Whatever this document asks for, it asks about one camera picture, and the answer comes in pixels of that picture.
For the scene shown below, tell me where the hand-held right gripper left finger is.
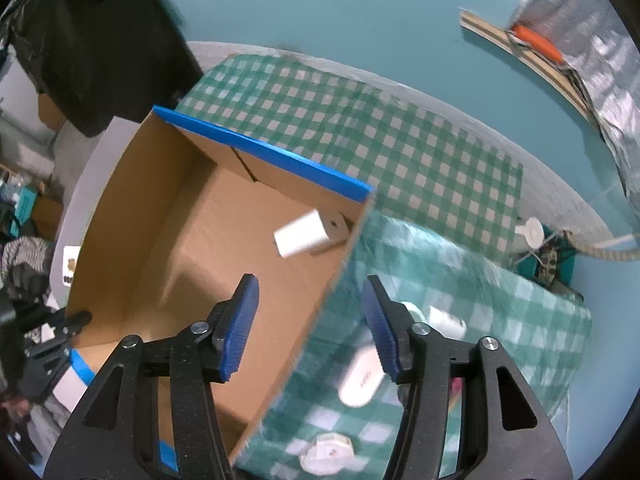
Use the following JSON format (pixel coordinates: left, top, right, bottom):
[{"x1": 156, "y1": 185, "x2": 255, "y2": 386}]
[{"x1": 45, "y1": 274, "x2": 260, "y2": 480}]

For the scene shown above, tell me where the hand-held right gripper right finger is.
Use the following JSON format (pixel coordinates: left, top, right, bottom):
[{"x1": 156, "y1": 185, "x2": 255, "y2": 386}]
[{"x1": 361, "y1": 275, "x2": 573, "y2": 480}]

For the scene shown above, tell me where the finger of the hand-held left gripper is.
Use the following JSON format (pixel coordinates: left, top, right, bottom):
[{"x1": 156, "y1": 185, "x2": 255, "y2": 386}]
[{"x1": 22, "y1": 310, "x2": 94, "y2": 361}]

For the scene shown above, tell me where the white oval earbud case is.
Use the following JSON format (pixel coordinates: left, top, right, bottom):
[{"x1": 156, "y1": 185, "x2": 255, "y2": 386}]
[{"x1": 338, "y1": 346, "x2": 387, "y2": 408}]

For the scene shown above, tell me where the cardboard box with blue tape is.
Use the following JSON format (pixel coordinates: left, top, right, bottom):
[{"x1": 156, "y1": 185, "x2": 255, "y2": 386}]
[{"x1": 65, "y1": 105, "x2": 376, "y2": 476}]

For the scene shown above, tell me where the white charger plug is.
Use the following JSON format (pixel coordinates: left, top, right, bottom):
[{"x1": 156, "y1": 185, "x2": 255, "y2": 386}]
[{"x1": 273, "y1": 209, "x2": 332, "y2": 260}]

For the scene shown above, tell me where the white hexagonal earbud case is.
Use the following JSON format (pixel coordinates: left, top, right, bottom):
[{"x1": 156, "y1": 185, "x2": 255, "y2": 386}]
[{"x1": 299, "y1": 432, "x2": 356, "y2": 477}]

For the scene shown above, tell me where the small white bottle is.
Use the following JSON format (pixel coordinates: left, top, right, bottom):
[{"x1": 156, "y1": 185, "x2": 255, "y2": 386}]
[{"x1": 425, "y1": 307, "x2": 467, "y2": 343}]

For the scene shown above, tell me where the striped cloth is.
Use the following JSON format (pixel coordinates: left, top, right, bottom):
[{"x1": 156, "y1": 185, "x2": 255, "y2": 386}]
[{"x1": 0, "y1": 237, "x2": 53, "y2": 303}]

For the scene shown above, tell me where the small brown cardboard box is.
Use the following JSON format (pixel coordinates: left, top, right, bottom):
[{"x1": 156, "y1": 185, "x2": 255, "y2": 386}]
[{"x1": 32, "y1": 195, "x2": 64, "y2": 237}]

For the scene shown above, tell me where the teal box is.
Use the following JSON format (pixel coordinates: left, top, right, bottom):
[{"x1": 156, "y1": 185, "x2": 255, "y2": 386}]
[{"x1": 12, "y1": 185, "x2": 39, "y2": 237}]

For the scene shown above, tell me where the green checkered tablecloth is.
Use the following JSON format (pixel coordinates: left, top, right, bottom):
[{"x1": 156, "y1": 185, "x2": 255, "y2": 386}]
[{"x1": 175, "y1": 55, "x2": 593, "y2": 480}]

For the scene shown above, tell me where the white round cap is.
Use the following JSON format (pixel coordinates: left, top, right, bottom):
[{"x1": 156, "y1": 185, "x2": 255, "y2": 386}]
[{"x1": 515, "y1": 217, "x2": 546, "y2": 249}]

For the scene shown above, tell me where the dark patterned object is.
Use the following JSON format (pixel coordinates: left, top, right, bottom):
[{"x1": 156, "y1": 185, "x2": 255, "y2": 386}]
[{"x1": 515, "y1": 246, "x2": 583, "y2": 298}]

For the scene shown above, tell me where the large black cloth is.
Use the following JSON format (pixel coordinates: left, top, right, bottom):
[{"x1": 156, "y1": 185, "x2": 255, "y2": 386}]
[{"x1": 0, "y1": 0, "x2": 206, "y2": 138}]

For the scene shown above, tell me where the wooden strip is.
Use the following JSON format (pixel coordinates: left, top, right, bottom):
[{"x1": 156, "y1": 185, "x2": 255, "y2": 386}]
[{"x1": 460, "y1": 9, "x2": 601, "y2": 126}]

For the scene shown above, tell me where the orange tube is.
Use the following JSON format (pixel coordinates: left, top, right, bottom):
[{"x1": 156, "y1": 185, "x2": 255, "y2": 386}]
[{"x1": 515, "y1": 24, "x2": 563, "y2": 63}]

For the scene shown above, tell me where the silver foil sheet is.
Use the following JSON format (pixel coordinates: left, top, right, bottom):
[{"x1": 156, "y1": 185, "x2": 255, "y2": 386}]
[{"x1": 510, "y1": 0, "x2": 640, "y2": 201}]

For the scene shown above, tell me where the beige rope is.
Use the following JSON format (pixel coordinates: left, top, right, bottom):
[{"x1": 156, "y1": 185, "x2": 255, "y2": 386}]
[{"x1": 565, "y1": 230, "x2": 640, "y2": 263}]

